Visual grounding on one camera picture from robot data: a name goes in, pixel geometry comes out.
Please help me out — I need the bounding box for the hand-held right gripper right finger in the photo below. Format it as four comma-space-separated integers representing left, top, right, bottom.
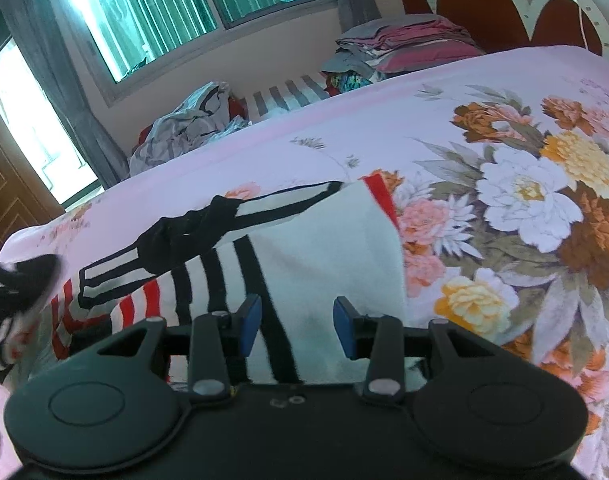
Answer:
333, 295, 491, 407

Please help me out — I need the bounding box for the pink floral bedsheet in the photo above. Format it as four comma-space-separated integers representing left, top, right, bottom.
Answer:
0, 45, 609, 480

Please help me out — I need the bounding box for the brown wooden door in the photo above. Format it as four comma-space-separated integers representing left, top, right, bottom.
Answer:
0, 95, 66, 267

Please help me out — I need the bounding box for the crumpled grey cloth pile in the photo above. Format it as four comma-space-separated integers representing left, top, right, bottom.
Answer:
129, 81, 250, 177

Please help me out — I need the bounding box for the green glass window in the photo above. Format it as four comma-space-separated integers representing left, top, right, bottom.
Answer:
39, 0, 346, 107

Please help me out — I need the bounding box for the bright window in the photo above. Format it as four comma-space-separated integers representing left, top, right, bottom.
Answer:
0, 35, 103, 207

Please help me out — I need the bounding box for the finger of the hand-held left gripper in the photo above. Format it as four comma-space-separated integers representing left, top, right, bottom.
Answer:
0, 254, 63, 333

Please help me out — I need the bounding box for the red cloth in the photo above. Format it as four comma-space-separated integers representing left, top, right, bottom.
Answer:
228, 95, 250, 123

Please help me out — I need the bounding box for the red white scalloped headboard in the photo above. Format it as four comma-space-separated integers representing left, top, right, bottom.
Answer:
401, 0, 609, 67

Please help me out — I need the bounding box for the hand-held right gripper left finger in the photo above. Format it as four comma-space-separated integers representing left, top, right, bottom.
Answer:
97, 294, 263, 406

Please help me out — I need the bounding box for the colourful patterned cloth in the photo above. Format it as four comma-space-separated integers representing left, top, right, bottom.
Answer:
327, 71, 380, 97

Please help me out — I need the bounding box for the grey white striped cloth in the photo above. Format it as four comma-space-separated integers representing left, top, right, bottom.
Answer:
242, 74, 335, 124

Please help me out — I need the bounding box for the stack of folded clothes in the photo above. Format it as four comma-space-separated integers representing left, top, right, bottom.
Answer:
322, 15, 488, 95

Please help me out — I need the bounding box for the red black white striped sweater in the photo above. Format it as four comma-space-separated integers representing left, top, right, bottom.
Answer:
0, 177, 409, 391

